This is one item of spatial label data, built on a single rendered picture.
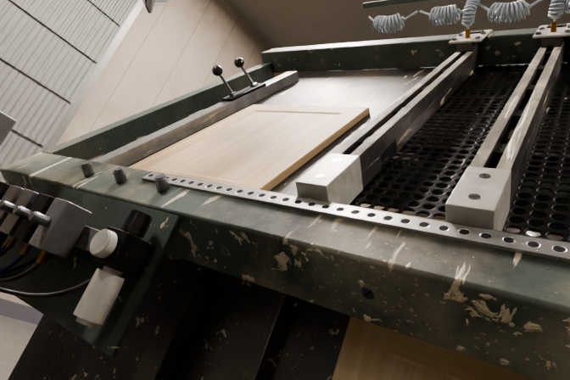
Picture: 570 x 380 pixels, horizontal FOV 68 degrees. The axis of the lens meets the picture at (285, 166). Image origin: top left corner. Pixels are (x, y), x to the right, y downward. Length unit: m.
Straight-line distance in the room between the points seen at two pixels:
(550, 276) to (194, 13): 4.81
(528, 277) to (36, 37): 4.06
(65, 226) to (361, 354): 0.56
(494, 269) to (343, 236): 0.19
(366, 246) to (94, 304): 0.42
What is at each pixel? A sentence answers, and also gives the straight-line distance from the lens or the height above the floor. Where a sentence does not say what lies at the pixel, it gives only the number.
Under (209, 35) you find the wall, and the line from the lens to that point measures 5.16.
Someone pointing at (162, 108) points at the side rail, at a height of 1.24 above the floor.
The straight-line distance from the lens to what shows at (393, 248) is 0.56.
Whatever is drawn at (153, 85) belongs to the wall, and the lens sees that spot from 4.64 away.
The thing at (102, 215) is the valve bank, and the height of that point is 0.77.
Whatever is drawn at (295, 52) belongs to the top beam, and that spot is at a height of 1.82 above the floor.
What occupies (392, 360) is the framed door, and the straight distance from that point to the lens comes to 0.78.
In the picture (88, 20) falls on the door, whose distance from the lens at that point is 4.44.
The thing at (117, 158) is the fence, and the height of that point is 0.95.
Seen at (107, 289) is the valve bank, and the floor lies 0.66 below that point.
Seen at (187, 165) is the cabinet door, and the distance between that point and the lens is 1.06.
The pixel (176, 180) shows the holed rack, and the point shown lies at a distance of 0.88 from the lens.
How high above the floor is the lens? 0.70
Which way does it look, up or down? 20 degrees up
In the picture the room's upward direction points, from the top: 22 degrees clockwise
